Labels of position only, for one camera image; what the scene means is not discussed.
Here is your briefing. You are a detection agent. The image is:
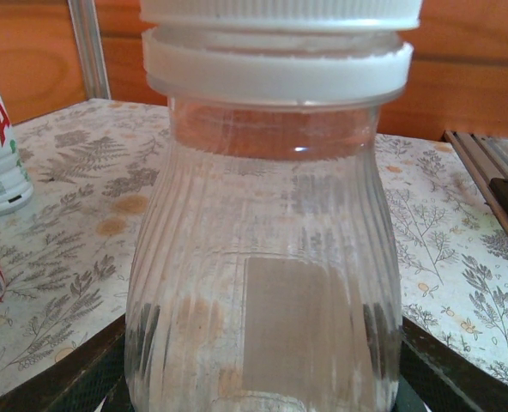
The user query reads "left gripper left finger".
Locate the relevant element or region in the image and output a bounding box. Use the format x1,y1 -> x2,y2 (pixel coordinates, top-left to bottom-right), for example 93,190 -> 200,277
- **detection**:
0,318 -> 129,412

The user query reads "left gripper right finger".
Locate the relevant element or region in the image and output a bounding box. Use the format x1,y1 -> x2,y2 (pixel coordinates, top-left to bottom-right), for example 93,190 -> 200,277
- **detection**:
394,318 -> 508,412

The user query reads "white bottle green print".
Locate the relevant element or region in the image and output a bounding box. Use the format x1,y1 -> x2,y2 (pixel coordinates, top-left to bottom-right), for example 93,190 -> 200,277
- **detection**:
0,53 -> 34,220

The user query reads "small clear ribbed bottle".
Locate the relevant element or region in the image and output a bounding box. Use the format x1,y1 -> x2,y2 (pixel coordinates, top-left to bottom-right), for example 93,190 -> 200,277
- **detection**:
124,26 -> 414,412

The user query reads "wide white bottle cap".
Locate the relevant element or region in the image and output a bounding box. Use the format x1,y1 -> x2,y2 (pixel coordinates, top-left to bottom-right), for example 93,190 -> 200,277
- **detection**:
138,0 -> 423,34

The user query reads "floral patterned tablecloth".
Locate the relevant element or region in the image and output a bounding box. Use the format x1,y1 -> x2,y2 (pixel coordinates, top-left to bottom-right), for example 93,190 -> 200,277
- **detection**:
0,97 -> 508,412

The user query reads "aluminium slotted rail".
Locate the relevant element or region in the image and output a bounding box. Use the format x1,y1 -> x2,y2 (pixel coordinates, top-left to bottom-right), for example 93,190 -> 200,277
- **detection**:
444,130 -> 508,207

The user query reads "aluminium corner post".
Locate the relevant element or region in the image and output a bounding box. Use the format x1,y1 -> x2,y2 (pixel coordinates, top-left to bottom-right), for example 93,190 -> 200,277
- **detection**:
68,0 -> 112,103

